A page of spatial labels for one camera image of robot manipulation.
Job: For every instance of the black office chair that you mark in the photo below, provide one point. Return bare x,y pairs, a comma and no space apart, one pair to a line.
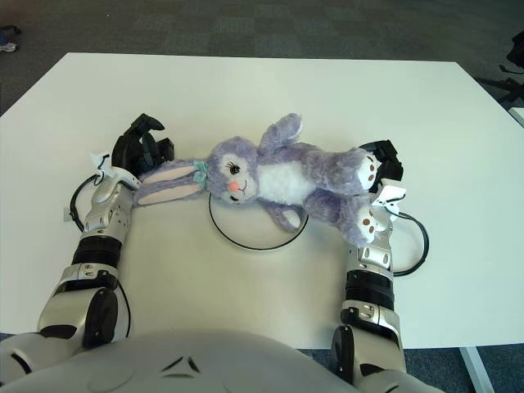
516,53

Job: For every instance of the white side table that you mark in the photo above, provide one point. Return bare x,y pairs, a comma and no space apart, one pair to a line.
519,114

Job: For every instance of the silver robot torso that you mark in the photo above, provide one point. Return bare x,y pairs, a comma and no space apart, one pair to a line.
184,360

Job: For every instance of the white table leg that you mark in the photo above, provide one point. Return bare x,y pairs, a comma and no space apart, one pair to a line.
475,368

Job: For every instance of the white sneaker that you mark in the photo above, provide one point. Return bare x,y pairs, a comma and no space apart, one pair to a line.
9,47

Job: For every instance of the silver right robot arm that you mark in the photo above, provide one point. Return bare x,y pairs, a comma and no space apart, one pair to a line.
372,258

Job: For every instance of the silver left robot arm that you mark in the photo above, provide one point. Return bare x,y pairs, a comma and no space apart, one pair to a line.
106,213

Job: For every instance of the purple plush bunny doll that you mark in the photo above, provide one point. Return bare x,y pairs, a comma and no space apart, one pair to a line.
282,176

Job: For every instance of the white plate black rim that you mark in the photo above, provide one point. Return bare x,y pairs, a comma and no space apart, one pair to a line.
254,237

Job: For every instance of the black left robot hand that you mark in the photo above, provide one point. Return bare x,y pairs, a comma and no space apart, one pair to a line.
131,155

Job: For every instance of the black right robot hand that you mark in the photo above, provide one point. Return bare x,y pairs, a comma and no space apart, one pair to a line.
391,163

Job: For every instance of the person leg blue jeans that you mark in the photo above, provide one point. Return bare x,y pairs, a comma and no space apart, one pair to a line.
3,38

